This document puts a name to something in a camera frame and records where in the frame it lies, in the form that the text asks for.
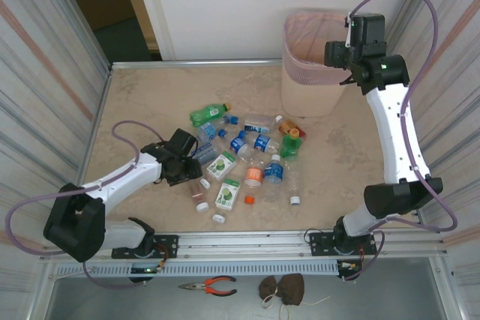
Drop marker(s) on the clear bottle white cap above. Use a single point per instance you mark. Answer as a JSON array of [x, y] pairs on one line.
[[197, 194]]

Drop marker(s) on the white green drink carton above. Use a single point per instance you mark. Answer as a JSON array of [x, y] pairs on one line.
[[227, 194], [221, 165]]

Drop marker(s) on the clear bottle light blue label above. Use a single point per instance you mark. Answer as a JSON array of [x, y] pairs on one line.
[[207, 132]]

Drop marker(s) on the green soda bottle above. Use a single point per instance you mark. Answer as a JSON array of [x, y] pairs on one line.
[[206, 114]]

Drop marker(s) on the clear bottle orange label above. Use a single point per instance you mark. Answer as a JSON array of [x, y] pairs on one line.
[[254, 174]]

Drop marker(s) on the orange bottle cap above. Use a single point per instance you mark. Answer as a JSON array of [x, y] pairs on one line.
[[249, 199]]

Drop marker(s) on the blue label bottle white cap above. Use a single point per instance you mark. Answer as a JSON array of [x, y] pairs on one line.
[[273, 174]]

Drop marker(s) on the green bottle wide yellow cap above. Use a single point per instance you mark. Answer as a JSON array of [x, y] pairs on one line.
[[290, 147]]

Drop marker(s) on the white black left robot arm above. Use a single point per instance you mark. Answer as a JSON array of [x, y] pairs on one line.
[[123, 179]]

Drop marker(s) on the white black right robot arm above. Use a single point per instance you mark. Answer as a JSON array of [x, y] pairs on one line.
[[397, 140]]

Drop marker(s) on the beige bin with pink bag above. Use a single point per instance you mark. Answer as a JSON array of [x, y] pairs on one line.
[[307, 99]]

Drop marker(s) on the clear bottle white blue label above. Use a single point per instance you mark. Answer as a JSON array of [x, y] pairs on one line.
[[258, 123]]

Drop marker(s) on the small controller board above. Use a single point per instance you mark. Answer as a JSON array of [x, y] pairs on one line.
[[348, 267], [144, 270]]

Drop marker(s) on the amber bottle red label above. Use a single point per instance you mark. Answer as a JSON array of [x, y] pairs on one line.
[[287, 125]]

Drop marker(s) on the clear unlabelled plastic bottle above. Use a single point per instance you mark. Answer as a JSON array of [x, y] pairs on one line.
[[295, 201]]

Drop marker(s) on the brown cloth pouch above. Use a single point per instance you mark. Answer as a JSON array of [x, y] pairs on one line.
[[268, 288], [292, 288]]

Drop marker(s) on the grey metal shelf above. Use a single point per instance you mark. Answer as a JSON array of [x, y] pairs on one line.
[[112, 305]]

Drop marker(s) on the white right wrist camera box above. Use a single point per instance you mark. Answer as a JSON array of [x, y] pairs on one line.
[[350, 35]]

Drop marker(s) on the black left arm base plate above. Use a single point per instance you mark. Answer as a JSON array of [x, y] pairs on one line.
[[168, 241]]

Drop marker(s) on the aluminium table front rail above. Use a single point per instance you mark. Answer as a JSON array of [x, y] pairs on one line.
[[243, 241]]

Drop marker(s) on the aluminium table side rail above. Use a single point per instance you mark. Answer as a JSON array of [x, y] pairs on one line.
[[93, 129]]

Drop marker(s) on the aluminium table back rail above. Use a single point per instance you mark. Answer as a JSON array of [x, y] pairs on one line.
[[187, 64]]

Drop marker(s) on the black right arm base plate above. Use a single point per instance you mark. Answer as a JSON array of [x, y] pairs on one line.
[[318, 239]]

